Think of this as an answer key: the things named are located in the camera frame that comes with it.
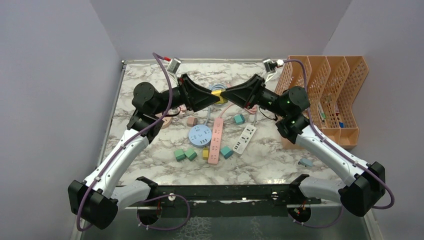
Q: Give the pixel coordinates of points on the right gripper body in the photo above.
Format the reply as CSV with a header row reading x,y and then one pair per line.
x,y
269,100

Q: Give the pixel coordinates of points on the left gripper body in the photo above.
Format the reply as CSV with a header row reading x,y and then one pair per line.
x,y
178,97

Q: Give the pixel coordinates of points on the yellow plug adapter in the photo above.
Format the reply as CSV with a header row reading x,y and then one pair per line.
x,y
205,153
218,93

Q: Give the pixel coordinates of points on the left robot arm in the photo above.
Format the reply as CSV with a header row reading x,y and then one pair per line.
x,y
97,199

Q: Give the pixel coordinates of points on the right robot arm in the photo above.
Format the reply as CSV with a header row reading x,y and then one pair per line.
x,y
361,184

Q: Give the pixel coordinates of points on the teal plug adapter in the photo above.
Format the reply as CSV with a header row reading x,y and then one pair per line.
x,y
239,119
226,152

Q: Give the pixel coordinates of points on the green plug adapter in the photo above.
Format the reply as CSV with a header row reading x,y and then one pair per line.
x,y
190,154
179,154

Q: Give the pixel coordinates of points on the pink round power strip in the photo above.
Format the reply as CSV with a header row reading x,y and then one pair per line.
x,y
167,120

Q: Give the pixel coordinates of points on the white power strip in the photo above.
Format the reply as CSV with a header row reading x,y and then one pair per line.
x,y
244,139

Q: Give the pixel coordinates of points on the blue round power strip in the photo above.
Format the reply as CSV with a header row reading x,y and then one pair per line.
x,y
200,136

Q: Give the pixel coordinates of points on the pink long power strip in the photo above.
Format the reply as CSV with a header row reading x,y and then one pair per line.
x,y
214,149

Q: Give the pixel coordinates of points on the orange plastic file rack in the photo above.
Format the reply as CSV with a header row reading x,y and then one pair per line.
x,y
333,83

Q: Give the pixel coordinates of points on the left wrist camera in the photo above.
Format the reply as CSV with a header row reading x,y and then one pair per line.
x,y
174,65

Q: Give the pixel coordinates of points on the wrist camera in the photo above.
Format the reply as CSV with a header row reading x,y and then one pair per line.
x,y
174,65
271,67

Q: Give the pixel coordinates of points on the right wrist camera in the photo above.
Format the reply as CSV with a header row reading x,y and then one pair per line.
x,y
271,67

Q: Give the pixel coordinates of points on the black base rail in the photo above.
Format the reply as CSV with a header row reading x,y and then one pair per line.
x,y
214,201

